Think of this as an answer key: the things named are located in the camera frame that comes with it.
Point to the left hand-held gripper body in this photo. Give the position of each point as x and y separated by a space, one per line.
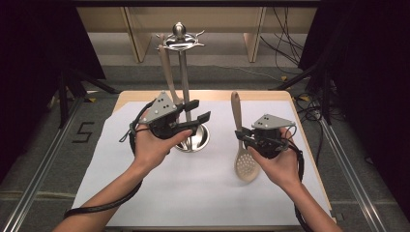
161 111

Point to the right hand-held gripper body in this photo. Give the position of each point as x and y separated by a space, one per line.
270 135

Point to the beige skimmer spoon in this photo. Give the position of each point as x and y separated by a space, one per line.
237 112

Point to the steel utensil stand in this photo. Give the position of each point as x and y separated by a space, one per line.
183 74

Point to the beige cooking spoon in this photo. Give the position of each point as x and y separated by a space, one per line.
167 74

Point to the person's right hand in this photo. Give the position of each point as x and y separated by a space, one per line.
280 170

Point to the person's left hand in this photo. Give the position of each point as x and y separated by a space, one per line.
151 151

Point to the black metal stand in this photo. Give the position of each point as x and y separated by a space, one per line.
64 96
326 93

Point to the black curtain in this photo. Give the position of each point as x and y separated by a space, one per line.
370 80
32 64

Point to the aluminium floor rail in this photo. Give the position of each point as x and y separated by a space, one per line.
38 180
351 174

